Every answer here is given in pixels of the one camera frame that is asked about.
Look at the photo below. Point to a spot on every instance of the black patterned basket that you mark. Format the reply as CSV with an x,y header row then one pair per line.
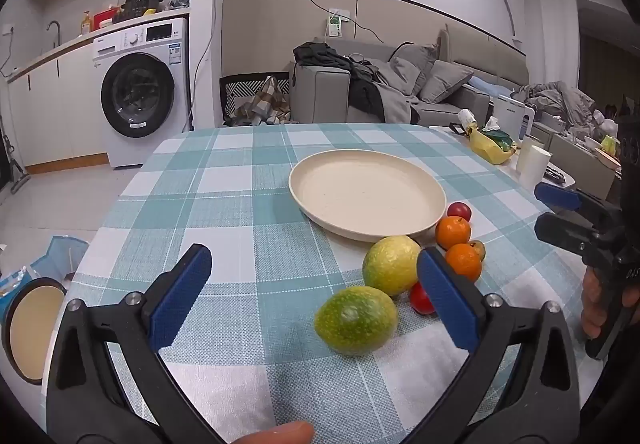
x,y
231,92

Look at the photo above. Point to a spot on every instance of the teal checkered tablecloth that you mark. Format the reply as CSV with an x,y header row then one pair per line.
x,y
225,204

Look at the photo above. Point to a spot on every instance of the red box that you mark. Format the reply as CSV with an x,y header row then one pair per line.
x,y
105,18

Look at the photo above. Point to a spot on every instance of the plaid cloth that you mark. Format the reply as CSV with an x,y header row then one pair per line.
x,y
262,102

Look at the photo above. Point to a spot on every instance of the yellow bottle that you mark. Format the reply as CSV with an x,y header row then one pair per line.
x,y
86,26

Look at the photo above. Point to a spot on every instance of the round wooden stool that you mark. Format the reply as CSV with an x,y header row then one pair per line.
x,y
32,329

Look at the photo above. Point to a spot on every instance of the cream round plate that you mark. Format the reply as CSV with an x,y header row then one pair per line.
x,y
365,189

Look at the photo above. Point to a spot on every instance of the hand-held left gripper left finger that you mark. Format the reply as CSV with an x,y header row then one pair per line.
x,y
181,296

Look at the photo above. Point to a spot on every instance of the white washing machine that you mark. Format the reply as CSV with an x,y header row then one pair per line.
x,y
140,89

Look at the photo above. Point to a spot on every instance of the lying white bottle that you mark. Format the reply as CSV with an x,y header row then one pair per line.
x,y
467,118

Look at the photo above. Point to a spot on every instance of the white cup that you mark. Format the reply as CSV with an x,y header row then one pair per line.
x,y
537,169
527,152

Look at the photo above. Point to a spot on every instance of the red tomato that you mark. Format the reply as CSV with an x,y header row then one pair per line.
x,y
460,210
421,300

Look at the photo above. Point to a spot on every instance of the yellow bag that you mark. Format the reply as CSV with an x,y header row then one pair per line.
x,y
487,147

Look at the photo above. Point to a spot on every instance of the dark clothes pile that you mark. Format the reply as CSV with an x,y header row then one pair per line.
x,y
365,89

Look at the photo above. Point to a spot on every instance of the yellow green lemon back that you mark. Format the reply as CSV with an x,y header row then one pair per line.
x,y
390,264

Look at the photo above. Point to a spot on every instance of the white green wall device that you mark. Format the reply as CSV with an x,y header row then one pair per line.
x,y
336,24

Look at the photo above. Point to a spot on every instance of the grey sofa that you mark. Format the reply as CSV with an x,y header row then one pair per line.
x,y
320,89

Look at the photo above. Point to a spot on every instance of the metal faucet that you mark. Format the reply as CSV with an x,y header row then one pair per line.
x,y
56,32

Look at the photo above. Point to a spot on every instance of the grey pillow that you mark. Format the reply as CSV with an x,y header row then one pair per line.
x,y
445,80
412,67

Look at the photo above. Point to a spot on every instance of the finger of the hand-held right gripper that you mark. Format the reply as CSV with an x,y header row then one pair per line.
x,y
565,231
555,194

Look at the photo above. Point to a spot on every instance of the white kitchen cabinet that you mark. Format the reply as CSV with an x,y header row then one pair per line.
x,y
60,109

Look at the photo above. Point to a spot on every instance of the grey crumpled blanket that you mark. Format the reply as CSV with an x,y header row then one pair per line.
x,y
560,102

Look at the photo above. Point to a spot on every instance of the person's right hand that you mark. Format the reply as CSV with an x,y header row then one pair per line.
x,y
592,304

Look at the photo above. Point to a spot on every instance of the blue plastic bag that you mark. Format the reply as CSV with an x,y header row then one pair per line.
x,y
60,254

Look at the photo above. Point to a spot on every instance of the black pressure cooker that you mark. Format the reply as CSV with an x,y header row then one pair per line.
x,y
142,3

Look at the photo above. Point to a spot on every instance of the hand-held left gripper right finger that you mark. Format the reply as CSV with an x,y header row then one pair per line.
x,y
447,304

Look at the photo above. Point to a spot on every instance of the orange mandarin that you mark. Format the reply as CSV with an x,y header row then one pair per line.
x,y
452,232
465,264

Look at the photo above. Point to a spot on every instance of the small brown round fruit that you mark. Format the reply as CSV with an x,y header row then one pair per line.
x,y
479,250

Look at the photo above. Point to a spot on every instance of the person's left hand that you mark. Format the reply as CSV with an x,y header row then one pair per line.
x,y
280,434

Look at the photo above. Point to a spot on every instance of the green yellow lemon front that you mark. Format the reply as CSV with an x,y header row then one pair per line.
x,y
355,321

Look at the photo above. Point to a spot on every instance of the white box appliance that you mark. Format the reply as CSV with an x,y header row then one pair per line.
x,y
512,114

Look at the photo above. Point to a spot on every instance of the white tissue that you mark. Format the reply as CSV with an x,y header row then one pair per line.
x,y
492,124

